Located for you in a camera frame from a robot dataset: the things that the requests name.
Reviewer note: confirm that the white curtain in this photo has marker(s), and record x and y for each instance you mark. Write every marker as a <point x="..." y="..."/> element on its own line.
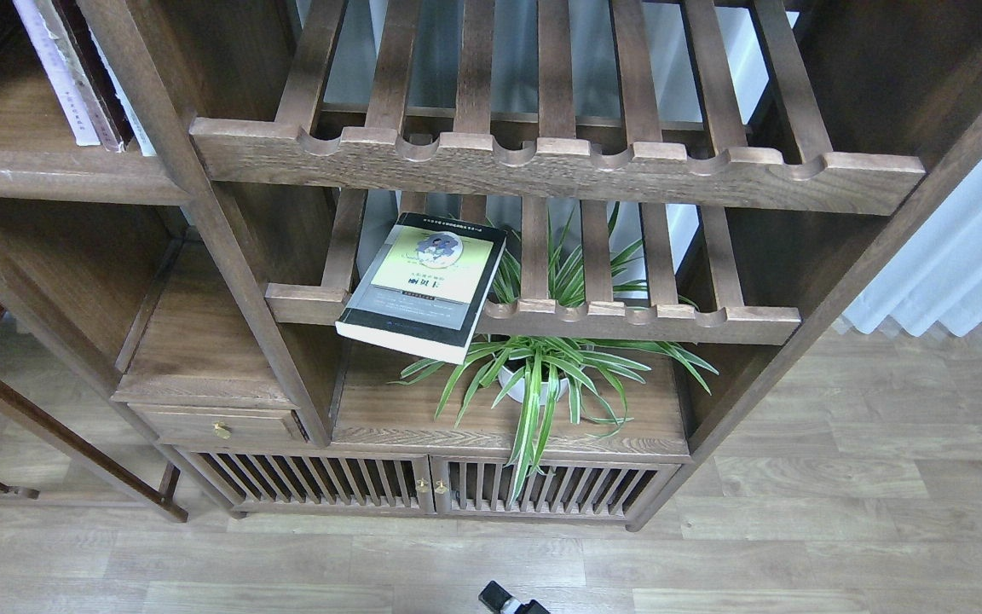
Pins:
<point x="935" y="282"/>

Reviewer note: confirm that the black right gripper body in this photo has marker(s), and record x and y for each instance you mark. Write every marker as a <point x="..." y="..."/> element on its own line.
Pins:
<point x="531" y="607"/>

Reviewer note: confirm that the green spider plant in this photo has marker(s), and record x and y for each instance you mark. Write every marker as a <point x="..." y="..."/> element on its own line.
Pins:
<point x="542" y="369"/>

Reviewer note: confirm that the slatted cabinet door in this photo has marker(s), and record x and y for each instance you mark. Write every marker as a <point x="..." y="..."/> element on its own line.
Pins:
<point x="320" y="483"/>
<point x="570" y="490"/>

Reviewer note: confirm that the worn brown upright book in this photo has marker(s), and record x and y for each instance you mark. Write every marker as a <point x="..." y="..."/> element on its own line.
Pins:
<point x="72" y="36"/>

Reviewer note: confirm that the black green cover book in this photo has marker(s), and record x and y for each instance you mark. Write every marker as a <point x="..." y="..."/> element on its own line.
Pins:
<point x="423" y="292"/>

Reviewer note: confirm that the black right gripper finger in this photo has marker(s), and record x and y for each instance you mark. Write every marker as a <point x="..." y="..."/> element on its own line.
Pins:
<point x="497" y="599"/>

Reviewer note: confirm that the wooden drawer brass knob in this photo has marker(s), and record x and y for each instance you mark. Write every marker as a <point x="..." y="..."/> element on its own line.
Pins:
<point x="176" y="424"/>

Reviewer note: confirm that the right slatted cabinet door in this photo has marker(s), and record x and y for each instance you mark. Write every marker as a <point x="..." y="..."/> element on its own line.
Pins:
<point x="570" y="490"/>

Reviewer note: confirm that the dark wooden bookshelf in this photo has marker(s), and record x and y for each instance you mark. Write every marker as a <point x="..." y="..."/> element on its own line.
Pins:
<point x="733" y="170"/>

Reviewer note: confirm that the white lilac book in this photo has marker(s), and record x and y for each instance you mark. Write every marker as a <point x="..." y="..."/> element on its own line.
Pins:
<point x="55" y="67"/>

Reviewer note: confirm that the left slatted cabinet door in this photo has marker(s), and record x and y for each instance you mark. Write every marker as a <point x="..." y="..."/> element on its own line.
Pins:
<point x="320" y="483"/>

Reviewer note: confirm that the white upright book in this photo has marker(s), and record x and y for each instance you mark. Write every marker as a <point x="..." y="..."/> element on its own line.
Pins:
<point x="139" y="133"/>

